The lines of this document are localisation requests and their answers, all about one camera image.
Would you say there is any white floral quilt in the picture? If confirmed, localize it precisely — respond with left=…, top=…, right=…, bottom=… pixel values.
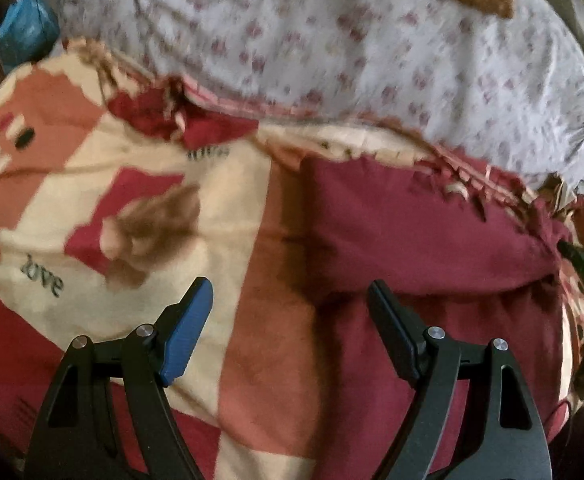
left=59, top=0, right=584, bottom=191

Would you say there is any maroon small garment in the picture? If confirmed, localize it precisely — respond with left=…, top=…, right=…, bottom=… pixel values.
left=272, top=152, right=575, bottom=480

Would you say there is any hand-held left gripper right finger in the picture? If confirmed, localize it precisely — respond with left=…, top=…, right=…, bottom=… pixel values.
left=366, top=280, right=553, bottom=480

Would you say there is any red cream checkered printed blanket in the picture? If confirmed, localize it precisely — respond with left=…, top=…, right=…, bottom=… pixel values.
left=0, top=37, right=584, bottom=480

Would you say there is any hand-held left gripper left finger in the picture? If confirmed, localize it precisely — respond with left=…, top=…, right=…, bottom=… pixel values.
left=24, top=276, right=215, bottom=480

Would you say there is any blue plastic bag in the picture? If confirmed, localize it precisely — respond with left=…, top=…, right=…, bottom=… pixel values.
left=0, top=0, right=60, bottom=73

